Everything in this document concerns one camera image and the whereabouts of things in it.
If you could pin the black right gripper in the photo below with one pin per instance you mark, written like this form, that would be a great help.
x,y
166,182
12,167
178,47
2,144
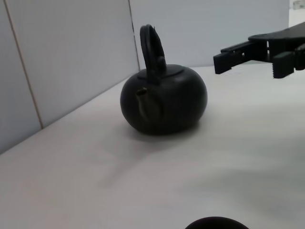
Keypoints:
x,y
286,38

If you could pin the black round teapot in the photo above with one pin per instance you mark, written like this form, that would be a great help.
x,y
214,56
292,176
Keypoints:
x,y
178,102

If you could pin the small dark teacup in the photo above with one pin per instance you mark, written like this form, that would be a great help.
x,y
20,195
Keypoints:
x,y
216,223

